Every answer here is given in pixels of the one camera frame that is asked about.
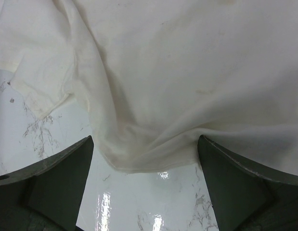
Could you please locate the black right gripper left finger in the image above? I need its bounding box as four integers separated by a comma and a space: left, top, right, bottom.
0, 136, 94, 231

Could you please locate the cream white t shirt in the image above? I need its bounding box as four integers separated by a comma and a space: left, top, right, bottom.
0, 0, 298, 175

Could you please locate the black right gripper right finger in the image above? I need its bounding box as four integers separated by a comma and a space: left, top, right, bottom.
198, 136, 298, 231

